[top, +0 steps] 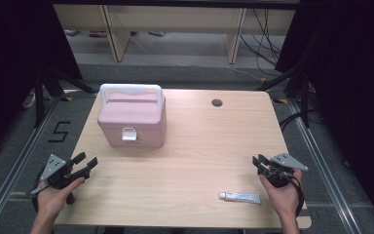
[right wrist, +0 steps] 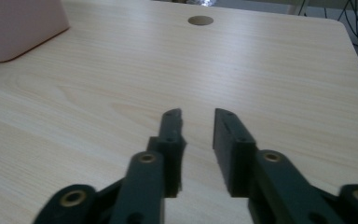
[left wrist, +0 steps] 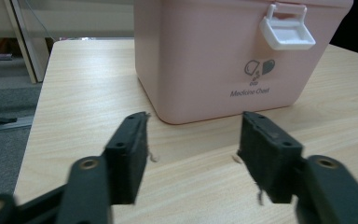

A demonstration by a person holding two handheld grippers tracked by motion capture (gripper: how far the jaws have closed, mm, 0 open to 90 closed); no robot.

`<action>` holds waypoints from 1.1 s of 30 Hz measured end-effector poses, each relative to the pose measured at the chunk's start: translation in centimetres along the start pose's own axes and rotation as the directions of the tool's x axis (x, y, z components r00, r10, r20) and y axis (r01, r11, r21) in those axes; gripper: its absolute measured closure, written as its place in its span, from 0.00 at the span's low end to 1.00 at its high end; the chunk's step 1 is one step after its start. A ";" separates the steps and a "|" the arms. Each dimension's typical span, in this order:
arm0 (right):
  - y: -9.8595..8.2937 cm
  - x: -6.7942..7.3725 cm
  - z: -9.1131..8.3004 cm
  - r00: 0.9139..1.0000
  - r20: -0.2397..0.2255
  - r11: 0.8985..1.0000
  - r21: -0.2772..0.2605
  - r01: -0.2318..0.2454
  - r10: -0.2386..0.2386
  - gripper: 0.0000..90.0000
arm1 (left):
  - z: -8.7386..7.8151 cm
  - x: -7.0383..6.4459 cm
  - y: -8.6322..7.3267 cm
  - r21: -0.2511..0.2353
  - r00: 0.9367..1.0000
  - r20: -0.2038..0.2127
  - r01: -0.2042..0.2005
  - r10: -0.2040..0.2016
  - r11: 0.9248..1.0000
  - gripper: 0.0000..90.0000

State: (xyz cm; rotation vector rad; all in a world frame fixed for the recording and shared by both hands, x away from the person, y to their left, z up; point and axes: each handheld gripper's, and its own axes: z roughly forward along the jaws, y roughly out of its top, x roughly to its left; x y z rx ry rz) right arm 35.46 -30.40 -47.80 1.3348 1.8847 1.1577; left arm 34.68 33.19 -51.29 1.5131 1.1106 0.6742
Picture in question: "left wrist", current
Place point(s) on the pink medicine box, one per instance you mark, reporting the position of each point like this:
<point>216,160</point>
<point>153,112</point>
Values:
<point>199,56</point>

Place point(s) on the metal floor rail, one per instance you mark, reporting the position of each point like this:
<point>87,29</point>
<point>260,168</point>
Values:
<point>9,126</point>

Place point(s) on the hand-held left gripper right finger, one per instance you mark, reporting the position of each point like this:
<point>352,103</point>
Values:
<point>268,158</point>

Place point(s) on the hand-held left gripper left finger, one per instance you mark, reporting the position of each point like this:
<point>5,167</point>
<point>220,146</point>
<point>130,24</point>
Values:
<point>127,161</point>

